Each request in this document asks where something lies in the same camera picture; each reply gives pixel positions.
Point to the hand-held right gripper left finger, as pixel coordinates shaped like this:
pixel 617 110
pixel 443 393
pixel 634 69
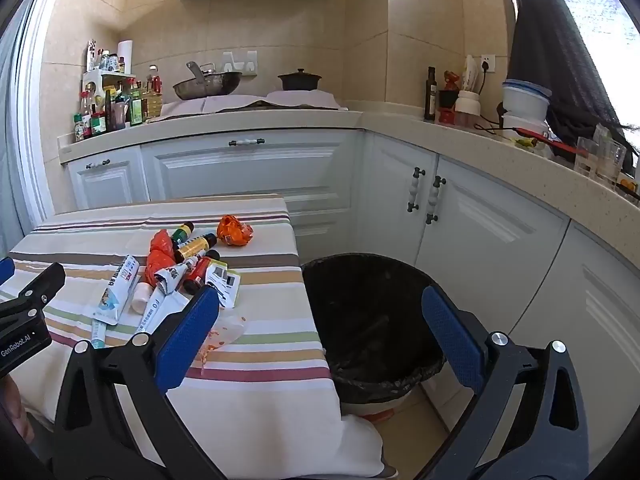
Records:
pixel 192 330

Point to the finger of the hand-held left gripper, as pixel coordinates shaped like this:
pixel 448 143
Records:
pixel 40 282
pixel 4 270

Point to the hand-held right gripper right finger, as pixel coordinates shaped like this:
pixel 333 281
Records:
pixel 452 335

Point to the clear plastic wrapper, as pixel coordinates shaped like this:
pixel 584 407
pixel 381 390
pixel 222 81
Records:
pixel 222 332

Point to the white squeezed tube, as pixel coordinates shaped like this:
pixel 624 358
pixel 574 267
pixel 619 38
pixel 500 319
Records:
pixel 157 310

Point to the red bottle with black cap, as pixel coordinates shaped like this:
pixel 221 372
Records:
pixel 199 272

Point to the small white bottle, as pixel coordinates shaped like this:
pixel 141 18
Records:
pixel 141 299

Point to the white blue toothpaste tube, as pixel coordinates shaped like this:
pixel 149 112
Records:
pixel 117 290

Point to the teal tube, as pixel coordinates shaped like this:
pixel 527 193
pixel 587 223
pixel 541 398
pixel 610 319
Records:
pixel 98 336

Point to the orange red snack packet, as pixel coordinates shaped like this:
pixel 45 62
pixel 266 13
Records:
pixel 160 257

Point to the yellow label bottle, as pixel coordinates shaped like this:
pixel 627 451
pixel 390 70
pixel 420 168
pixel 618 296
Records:
pixel 196 246

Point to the trash bin with black bag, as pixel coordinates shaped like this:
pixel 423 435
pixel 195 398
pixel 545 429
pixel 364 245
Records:
pixel 370 310

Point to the green label bottle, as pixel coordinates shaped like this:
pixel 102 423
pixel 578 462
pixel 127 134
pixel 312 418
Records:
pixel 182 232

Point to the orange wrapper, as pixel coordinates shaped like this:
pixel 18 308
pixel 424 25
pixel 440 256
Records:
pixel 232 230

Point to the person's left hand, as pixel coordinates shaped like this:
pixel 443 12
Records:
pixel 12 410

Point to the striped tablecloth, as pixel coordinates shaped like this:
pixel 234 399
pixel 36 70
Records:
pixel 265 360

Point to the narrow white cabinet door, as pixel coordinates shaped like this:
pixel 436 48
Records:
pixel 107 185

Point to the wide white cabinet front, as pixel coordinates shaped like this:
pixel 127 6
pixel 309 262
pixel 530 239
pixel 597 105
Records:
pixel 250 175

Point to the group of condiment bottles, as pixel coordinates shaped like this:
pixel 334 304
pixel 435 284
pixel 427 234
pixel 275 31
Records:
pixel 135 110

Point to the white spice rack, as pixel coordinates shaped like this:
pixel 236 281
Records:
pixel 107 78

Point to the clear glass cup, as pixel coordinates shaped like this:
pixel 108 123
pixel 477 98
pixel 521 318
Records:
pixel 586 157
pixel 611 160

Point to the white flat container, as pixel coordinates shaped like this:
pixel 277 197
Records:
pixel 522 122

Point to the white canister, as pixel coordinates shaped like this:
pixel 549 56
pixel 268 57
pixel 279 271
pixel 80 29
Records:
pixel 467 107

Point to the dark olive oil bottle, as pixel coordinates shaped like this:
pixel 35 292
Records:
pixel 430 97

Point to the paper towel roll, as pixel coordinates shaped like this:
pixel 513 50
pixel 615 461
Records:
pixel 125 57

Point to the steel wok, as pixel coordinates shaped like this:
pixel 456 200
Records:
pixel 210 85

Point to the white bowl with blue lid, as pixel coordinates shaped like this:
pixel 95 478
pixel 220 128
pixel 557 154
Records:
pixel 525 100

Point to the white stove cover cloth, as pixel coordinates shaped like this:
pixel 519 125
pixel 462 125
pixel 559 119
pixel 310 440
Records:
pixel 300 97

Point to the white plastic bag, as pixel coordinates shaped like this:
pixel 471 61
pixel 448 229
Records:
pixel 471 75

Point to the black lidded pot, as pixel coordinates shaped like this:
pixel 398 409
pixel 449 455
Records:
pixel 300 81

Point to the dark curtain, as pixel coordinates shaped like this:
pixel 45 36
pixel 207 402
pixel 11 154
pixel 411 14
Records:
pixel 550 35

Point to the window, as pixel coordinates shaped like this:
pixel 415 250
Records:
pixel 600 10

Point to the white wall socket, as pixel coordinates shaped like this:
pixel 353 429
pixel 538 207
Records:
pixel 488 63

